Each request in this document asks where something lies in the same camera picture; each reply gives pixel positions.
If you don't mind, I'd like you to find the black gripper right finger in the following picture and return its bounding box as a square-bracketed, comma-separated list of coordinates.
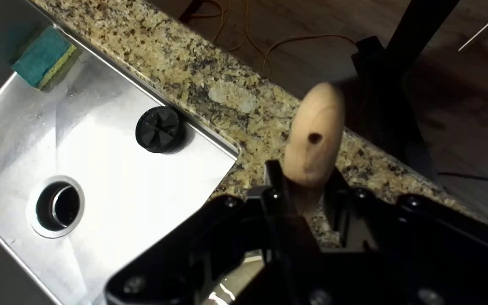
[324, 166, 354, 251]

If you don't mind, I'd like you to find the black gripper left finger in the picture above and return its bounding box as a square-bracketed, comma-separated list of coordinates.
[265, 159, 315, 257]

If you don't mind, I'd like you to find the wooden cooking spoon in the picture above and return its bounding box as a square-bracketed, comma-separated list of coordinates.
[278, 81, 349, 227]

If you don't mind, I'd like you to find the black sink stopper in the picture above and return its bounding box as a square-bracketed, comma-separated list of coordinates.
[134, 105, 190, 154]

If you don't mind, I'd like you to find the stainless steel sink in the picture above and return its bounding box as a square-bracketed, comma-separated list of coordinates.
[0, 22, 241, 305]

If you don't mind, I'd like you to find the green yellow sponge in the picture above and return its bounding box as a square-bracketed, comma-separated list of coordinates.
[10, 24, 83, 91]

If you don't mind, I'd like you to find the black camera stand pole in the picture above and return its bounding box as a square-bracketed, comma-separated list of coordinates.
[348, 0, 463, 183]

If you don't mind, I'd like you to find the thin black floor cable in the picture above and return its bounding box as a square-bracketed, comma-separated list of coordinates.
[436, 169, 488, 188]

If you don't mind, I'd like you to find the orange floor cable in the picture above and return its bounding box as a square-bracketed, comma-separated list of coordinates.
[183, 0, 365, 64]

